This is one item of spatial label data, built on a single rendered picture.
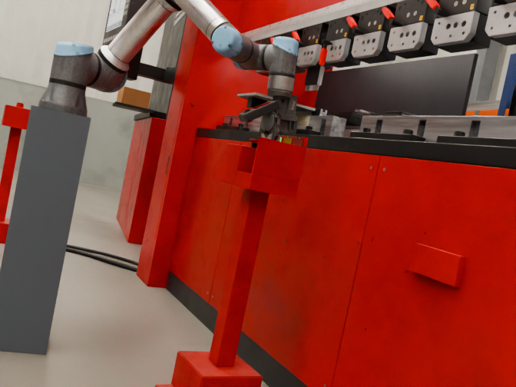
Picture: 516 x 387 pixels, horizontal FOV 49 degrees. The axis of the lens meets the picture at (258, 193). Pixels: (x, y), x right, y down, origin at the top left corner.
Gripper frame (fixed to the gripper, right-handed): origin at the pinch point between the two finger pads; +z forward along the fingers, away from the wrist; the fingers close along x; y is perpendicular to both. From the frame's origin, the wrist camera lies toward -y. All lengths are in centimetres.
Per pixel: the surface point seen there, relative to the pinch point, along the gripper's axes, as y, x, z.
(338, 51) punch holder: 43, 31, -42
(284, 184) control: 4.8, -4.9, 6.2
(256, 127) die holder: 44, 91, -13
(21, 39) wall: 4, 762, -114
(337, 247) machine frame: 24.5, -7.9, 23.5
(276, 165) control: 1.4, -4.8, 0.9
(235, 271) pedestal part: -3.8, 2.4, 33.7
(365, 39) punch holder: 42, 15, -45
